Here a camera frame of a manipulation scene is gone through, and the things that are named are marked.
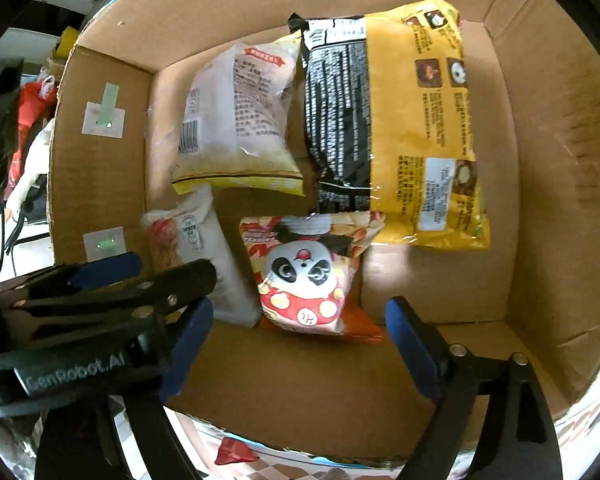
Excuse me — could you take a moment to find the panda print snack packet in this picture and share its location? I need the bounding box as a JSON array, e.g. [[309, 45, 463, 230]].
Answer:
[[239, 211, 387, 345]]

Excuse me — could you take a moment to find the yellow and black snack bag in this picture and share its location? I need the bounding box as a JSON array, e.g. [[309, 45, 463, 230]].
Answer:
[[286, 0, 492, 252]]

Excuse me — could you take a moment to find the large cardboard box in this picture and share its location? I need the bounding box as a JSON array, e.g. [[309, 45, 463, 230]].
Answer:
[[45, 0, 600, 463]]

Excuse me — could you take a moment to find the white cookie snack packet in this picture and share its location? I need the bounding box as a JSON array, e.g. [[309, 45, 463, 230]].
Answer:
[[140, 183, 262, 329]]

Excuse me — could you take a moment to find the red plastic bag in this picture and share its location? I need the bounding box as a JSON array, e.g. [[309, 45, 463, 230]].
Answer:
[[7, 77, 58, 201]]

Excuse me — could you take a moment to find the white plastic bag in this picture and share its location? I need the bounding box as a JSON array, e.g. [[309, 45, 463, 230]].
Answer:
[[5, 120, 56, 221]]

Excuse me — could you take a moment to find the small red snack packet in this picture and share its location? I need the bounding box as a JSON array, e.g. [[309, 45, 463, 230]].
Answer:
[[214, 436, 260, 466]]

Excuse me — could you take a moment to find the yellow container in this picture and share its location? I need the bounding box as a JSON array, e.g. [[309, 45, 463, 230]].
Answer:
[[52, 25, 81, 58]]

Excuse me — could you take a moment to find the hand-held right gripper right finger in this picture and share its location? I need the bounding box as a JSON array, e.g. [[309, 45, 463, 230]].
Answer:
[[385, 296, 565, 480]]

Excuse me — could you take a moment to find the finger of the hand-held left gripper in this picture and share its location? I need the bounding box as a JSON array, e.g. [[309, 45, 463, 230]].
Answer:
[[0, 252, 143, 306], [10, 259, 217, 338]]

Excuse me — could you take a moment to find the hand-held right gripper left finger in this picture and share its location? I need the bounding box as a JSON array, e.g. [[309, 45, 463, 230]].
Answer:
[[35, 297, 214, 480]]

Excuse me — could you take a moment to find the white and yellow snack bag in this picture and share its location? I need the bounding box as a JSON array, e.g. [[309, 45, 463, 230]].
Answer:
[[171, 35, 306, 197]]

